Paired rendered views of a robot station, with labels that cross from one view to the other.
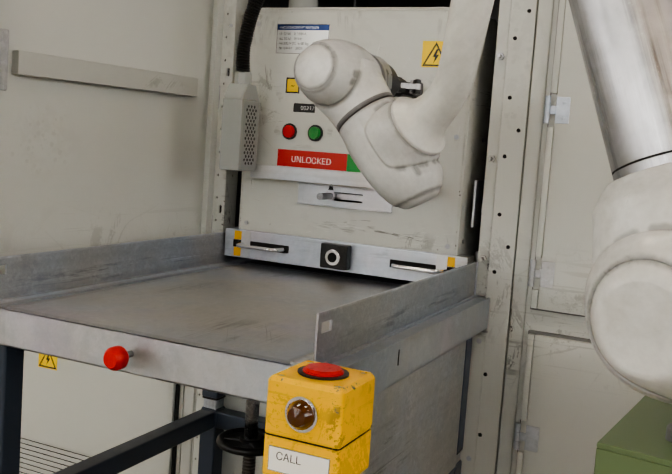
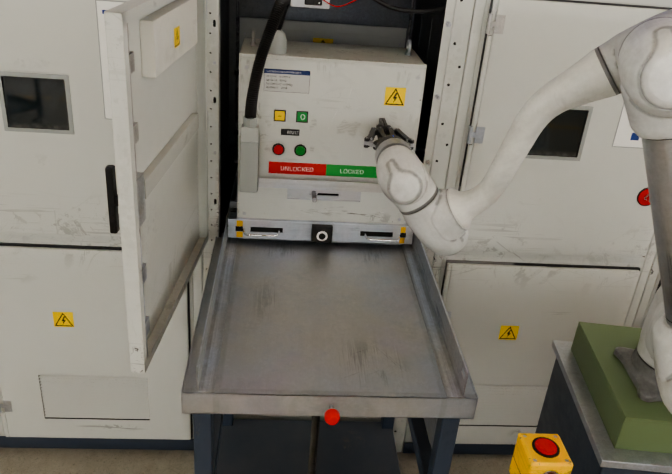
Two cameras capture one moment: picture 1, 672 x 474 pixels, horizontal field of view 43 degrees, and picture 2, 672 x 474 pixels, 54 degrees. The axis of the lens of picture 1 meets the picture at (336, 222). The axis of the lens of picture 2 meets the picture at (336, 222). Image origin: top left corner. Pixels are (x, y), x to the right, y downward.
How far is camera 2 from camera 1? 109 cm
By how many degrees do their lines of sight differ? 36
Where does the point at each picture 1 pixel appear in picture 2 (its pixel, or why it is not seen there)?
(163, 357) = (356, 405)
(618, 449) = (635, 418)
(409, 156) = (460, 233)
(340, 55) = (422, 178)
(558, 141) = (475, 154)
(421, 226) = (381, 208)
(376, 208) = (349, 199)
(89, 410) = (111, 348)
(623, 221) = not seen: outside the picture
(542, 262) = not seen: hidden behind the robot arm
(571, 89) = (486, 122)
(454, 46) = (504, 177)
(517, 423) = not seen: hidden behind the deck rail
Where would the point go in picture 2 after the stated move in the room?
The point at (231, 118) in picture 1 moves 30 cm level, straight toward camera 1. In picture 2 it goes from (249, 156) to (314, 200)
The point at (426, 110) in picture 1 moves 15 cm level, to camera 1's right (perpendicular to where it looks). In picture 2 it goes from (475, 208) to (525, 199)
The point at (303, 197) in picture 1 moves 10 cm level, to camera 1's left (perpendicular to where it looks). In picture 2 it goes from (291, 194) to (259, 199)
